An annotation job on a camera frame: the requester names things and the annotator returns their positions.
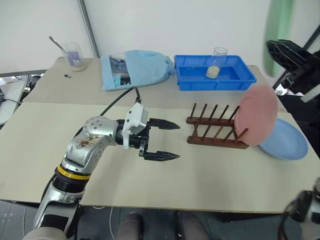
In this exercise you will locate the glass beaker with grains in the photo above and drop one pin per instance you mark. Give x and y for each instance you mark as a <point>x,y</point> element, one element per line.
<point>76,63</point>

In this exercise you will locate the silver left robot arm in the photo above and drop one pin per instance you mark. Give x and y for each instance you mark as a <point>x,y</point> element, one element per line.
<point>80,147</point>

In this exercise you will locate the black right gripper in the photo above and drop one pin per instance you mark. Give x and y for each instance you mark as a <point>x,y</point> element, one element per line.
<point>308,72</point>

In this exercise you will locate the clear glass cup with grains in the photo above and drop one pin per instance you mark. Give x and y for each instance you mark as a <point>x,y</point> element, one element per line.
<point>213,71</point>

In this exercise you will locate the printed plastic packet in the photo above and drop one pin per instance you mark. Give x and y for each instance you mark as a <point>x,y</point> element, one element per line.
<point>118,71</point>

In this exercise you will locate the pink plate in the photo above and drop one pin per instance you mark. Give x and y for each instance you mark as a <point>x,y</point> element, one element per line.
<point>257,112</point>

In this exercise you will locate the green plate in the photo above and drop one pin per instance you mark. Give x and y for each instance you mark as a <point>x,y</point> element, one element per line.
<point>277,20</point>

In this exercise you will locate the dark rounded shape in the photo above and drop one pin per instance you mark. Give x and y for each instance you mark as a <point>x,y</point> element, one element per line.
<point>131,225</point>

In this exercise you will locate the wooden dish rack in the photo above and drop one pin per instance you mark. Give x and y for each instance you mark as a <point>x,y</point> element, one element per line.
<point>212,141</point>

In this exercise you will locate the small black clip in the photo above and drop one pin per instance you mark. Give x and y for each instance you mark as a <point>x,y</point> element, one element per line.
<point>67,76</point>

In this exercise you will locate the grey metal pole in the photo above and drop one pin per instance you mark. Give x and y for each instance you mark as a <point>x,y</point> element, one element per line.
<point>90,30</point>

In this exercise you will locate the blue plate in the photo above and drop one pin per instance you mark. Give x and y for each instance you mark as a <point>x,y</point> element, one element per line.
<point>287,142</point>

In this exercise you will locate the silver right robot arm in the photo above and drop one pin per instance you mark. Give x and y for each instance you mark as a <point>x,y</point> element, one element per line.
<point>308,205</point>

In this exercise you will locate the white side desk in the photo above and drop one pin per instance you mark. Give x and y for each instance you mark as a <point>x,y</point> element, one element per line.
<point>10,97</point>

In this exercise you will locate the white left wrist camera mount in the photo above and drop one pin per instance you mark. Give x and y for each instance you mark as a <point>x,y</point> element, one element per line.
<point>135,117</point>

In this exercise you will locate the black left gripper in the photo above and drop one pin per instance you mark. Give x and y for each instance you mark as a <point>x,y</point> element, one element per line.
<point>143,146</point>

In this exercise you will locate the blue plastic bin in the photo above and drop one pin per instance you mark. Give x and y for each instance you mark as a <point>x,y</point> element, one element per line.
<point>192,75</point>

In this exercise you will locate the light blue cloth bag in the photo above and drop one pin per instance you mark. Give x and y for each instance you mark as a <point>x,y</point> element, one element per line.
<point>147,70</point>

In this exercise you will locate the metal spoon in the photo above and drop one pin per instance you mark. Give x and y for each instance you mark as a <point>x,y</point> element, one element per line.
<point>58,45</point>

